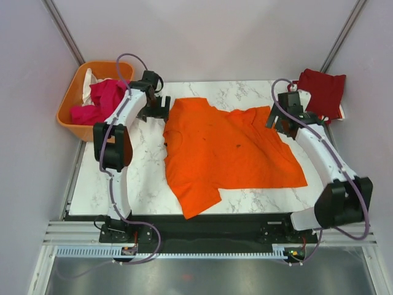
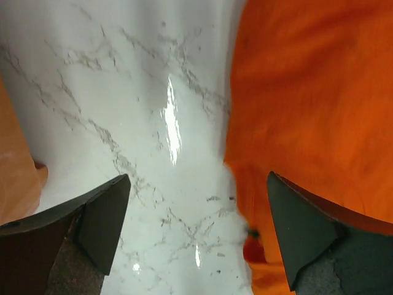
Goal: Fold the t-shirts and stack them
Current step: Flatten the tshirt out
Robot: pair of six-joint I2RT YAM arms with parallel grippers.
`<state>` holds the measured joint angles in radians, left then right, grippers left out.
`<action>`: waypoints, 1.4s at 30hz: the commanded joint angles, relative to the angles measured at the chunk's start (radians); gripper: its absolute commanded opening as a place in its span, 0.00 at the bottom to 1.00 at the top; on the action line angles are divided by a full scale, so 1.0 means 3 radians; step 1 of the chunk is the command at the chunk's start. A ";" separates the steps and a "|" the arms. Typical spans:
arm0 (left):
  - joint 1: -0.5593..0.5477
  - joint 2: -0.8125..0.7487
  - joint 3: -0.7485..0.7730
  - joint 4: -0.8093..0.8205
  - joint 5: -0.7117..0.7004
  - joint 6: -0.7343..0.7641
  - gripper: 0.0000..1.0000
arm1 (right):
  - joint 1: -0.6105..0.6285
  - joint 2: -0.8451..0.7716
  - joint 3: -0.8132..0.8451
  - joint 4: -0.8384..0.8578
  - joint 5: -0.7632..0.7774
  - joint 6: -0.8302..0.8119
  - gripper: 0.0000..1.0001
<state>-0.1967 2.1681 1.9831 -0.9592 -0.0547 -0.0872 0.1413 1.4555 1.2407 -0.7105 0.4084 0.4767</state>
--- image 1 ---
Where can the pink t shirt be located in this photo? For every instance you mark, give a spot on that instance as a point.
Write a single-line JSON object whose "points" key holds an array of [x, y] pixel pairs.
{"points": [[109, 98]]}

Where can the dark red folded shirt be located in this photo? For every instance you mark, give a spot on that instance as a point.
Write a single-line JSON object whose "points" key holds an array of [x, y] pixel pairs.
{"points": [[326, 92]]}

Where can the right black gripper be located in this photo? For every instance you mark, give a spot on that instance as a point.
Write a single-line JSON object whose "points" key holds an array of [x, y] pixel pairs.
{"points": [[274, 112]]}

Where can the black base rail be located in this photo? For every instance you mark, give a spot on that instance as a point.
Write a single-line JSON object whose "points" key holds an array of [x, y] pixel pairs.
{"points": [[217, 233]]}

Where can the white slotted cable duct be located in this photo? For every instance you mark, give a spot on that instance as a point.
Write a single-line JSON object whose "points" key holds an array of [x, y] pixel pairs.
{"points": [[122, 252]]}

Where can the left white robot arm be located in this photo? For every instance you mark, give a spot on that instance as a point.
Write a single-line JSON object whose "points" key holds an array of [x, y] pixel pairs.
{"points": [[112, 145]]}

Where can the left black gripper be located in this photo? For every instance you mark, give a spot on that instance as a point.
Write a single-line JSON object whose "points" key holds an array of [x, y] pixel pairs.
{"points": [[161, 111]]}

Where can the white cloth in bin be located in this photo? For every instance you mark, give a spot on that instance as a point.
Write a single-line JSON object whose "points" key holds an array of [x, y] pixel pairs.
{"points": [[91, 88]]}

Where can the orange t shirt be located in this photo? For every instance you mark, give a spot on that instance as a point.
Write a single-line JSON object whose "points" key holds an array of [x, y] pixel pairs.
{"points": [[209, 149]]}

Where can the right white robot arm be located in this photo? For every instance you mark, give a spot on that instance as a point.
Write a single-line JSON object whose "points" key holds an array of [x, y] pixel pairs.
{"points": [[346, 196]]}

